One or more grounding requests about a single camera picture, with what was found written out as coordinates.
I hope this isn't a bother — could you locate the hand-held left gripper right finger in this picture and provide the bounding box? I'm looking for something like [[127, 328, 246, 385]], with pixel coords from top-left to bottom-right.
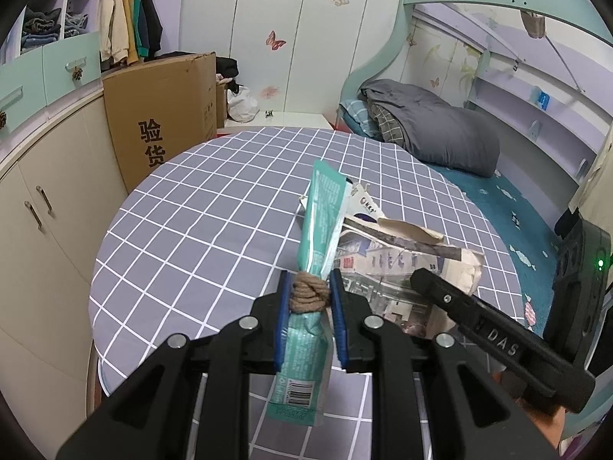
[[329, 268, 561, 460]]

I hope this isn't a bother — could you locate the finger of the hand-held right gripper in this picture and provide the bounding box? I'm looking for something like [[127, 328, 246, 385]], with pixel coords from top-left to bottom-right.
[[410, 268, 596, 414]]

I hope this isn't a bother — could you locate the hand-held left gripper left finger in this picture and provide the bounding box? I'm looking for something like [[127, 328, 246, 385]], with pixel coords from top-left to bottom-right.
[[56, 269, 293, 460]]

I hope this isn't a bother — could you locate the tan rope knot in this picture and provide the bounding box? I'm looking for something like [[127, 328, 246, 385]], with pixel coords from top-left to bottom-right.
[[287, 272, 331, 314]]

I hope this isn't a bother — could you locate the teal foil packet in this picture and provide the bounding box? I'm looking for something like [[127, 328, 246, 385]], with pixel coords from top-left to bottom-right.
[[266, 159, 352, 428]]

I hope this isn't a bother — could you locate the person's right hand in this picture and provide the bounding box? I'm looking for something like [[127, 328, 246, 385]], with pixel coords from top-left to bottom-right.
[[522, 395, 563, 452]]

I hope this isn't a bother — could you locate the teal bed sheet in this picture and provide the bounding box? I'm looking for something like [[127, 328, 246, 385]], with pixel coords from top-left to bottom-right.
[[342, 120, 561, 341]]

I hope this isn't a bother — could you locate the white torn carton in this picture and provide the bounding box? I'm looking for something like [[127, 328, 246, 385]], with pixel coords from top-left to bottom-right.
[[347, 183, 386, 223]]

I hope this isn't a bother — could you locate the grey checked tablecloth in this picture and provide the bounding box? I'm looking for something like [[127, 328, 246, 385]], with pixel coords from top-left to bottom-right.
[[87, 126, 528, 460]]

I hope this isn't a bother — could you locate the red storage box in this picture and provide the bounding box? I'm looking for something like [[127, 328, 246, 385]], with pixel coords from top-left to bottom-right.
[[215, 111, 333, 137]]

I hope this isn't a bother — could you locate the blue plaid pillow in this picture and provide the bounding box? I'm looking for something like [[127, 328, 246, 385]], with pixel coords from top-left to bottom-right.
[[341, 98, 381, 137]]

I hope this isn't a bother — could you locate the grey quilt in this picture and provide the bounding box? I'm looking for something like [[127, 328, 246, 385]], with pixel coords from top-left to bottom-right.
[[360, 79, 500, 178]]

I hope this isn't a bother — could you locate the white plastic bag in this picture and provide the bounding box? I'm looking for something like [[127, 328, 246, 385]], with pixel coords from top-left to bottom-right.
[[226, 87, 261, 123]]

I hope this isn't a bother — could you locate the large cardboard box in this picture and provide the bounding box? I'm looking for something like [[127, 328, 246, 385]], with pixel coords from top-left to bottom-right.
[[102, 53, 218, 192]]

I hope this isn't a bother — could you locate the black garment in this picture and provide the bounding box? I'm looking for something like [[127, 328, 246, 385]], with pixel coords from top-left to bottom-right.
[[215, 56, 240, 92]]

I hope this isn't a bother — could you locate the cream low cabinet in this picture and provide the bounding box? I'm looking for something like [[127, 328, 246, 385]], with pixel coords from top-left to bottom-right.
[[0, 91, 130, 375]]

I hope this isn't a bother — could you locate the beige hanging object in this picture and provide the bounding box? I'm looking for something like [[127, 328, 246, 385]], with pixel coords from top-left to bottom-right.
[[521, 10, 547, 38]]

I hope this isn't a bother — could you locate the black hanging jacket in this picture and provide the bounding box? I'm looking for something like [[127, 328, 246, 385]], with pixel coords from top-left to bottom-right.
[[139, 0, 164, 58]]

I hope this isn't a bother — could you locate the green hanging jacket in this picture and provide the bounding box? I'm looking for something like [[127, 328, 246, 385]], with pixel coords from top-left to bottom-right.
[[131, 0, 149, 56]]

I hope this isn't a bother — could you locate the tan hanging jacket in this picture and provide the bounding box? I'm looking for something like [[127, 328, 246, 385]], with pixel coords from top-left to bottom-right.
[[122, 0, 141, 65]]

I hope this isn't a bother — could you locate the mint drawer unit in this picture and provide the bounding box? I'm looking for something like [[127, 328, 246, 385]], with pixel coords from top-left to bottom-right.
[[0, 31, 102, 149]]

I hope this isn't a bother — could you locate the cream hanging jacket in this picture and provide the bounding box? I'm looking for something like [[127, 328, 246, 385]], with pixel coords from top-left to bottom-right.
[[100, 0, 130, 65]]

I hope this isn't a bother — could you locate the folded jeans stack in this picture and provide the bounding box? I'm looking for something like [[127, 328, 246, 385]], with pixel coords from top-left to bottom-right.
[[21, 7, 63, 51]]

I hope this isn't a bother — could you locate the lilac shelf unit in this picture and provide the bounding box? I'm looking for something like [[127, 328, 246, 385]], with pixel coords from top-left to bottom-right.
[[0, 0, 108, 65]]

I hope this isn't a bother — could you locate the mint bunk bed frame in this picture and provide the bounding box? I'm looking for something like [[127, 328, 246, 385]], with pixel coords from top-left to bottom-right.
[[335, 0, 613, 231]]

